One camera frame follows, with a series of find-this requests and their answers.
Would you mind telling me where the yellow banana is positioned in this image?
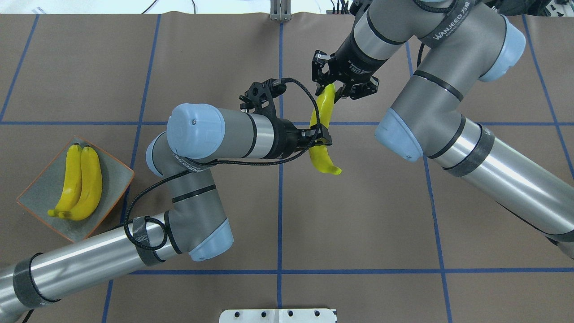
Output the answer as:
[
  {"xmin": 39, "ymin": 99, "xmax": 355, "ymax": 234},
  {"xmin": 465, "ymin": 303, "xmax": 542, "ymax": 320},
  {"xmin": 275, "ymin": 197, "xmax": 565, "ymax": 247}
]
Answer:
[
  {"xmin": 47, "ymin": 144, "xmax": 82, "ymax": 218},
  {"xmin": 308, "ymin": 84, "xmax": 342, "ymax": 175},
  {"xmin": 57, "ymin": 145, "xmax": 103, "ymax": 221}
]

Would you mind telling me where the grey square plate orange rim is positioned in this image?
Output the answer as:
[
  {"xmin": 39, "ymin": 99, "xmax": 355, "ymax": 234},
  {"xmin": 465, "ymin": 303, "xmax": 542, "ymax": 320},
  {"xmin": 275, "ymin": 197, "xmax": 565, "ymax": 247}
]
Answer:
[{"xmin": 16, "ymin": 136, "xmax": 135, "ymax": 243}]

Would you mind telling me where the brown paper table mat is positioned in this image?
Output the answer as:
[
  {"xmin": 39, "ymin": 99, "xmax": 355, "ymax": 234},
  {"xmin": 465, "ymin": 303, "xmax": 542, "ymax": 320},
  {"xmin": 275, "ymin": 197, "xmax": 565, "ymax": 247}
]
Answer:
[{"xmin": 1, "ymin": 12, "xmax": 573, "ymax": 323}]

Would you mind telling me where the aluminium frame post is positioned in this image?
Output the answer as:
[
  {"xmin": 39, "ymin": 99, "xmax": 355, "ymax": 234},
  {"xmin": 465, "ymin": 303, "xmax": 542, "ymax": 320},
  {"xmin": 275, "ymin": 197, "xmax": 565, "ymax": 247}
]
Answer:
[{"xmin": 270, "ymin": 0, "xmax": 292, "ymax": 22}]

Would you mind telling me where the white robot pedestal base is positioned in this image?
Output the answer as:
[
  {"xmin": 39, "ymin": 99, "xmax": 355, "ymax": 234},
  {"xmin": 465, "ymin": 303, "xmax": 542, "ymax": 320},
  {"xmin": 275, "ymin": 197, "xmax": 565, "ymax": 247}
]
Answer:
[{"xmin": 219, "ymin": 308, "xmax": 338, "ymax": 323}]

